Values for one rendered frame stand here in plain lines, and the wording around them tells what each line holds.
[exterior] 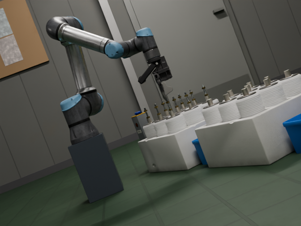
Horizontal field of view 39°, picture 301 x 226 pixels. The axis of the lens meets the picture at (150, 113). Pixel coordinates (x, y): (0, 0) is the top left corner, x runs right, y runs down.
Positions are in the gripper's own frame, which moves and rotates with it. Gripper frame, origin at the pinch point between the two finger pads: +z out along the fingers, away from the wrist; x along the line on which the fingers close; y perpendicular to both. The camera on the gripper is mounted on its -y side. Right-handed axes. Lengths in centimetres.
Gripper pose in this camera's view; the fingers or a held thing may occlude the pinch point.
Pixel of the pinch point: (165, 99)
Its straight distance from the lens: 209.0
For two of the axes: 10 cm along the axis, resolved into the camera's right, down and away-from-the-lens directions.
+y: 9.3, -3.6, -0.1
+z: 3.6, 9.3, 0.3
